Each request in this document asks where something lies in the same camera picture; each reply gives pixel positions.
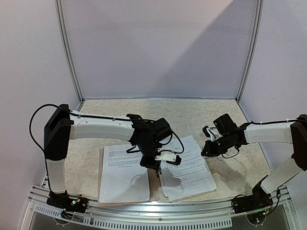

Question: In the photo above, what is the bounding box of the white paper stack remainder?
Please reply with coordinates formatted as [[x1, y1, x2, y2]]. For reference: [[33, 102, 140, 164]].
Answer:
[[160, 135, 217, 202]]

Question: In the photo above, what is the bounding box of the brown plastic folder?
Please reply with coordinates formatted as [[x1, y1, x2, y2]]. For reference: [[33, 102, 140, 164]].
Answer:
[[98, 148, 168, 207]]

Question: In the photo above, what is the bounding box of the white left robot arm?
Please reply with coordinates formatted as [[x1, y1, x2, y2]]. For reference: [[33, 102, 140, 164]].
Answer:
[[44, 104, 172, 208]]

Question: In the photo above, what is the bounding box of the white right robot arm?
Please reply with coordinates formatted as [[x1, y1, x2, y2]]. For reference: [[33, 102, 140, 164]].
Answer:
[[201, 114, 307, 209]]

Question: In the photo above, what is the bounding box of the metal folder clip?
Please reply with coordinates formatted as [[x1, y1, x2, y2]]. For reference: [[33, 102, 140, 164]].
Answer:
[[154, 167, 162, 178]]

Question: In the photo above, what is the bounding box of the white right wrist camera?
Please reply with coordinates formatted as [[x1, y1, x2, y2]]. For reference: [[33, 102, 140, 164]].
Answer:
[[202, 126, 221, 143]]

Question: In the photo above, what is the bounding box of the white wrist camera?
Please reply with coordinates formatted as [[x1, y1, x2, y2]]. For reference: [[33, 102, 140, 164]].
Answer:
[[155, 150, 181, 165], [202, 126, 221, 143]]

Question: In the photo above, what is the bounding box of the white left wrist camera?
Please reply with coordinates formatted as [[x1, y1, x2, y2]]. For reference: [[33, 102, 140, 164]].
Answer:
[[155, 150, 181, 165]]

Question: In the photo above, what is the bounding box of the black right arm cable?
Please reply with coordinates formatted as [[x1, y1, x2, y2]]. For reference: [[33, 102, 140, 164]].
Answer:
[[206, 117, 300, 159]]

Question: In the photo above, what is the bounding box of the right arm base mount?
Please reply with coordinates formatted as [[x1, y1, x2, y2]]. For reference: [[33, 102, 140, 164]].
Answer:
[[231, 190, 281, 216]]

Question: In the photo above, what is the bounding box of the right aluminium frame post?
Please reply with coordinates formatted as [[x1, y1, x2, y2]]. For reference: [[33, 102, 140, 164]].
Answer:
[[236, 0, 263, 103]]

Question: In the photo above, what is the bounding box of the aluminium frame post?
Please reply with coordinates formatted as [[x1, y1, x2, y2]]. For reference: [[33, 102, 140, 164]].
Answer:
[[55, 0, 84, 103], [236, 0, 263, 103]]

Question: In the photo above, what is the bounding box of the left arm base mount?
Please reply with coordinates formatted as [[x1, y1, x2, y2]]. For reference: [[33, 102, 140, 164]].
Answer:
[[47, 191, 89, 220]]

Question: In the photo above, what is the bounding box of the left aluminium frame post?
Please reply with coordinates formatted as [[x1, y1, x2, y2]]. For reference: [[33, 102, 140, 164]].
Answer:
[[55, 0, 84, 103]]

